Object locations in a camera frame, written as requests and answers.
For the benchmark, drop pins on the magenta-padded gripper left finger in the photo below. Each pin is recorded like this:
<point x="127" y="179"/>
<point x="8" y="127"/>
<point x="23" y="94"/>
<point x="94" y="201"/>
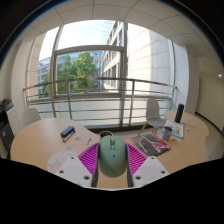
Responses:
<point x="88" y="156"/>

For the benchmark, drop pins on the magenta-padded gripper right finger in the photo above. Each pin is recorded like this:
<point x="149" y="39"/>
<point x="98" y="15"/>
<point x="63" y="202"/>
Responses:
<point x="136" y="158"/>

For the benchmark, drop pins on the mint green computer mouse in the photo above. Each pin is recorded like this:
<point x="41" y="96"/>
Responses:
<point x="112" y="156"/>

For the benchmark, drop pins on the red magazine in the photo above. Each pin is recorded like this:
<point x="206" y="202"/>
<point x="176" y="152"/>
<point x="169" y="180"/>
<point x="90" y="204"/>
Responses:
<point x="151" y="143"/>

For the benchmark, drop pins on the blue pen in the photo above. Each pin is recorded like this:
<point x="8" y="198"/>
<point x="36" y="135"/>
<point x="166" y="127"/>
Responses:
<point x="69" y="136"/>

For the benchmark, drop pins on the black stapler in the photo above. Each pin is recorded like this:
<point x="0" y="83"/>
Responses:
<point x="67" y="131"/>

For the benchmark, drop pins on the small printed can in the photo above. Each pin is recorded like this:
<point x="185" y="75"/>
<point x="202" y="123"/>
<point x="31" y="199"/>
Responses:
<point x="166" y="132"/>

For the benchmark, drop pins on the white chair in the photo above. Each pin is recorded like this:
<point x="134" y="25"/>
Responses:
<point x="154" y="115"/>
<point x="30" y="116"/>

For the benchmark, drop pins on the blue and white booklet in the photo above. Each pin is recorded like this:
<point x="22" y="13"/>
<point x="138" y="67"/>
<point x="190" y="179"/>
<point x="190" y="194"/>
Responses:
<point x="178" y="129"/>

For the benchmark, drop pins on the black cylindrical speaker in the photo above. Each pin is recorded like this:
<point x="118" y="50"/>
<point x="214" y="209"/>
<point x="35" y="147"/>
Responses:
<point x="179" y="113"/>

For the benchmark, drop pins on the metal balcony railing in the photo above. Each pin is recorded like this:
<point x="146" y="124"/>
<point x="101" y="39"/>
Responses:
<point x="100" y="79"/>

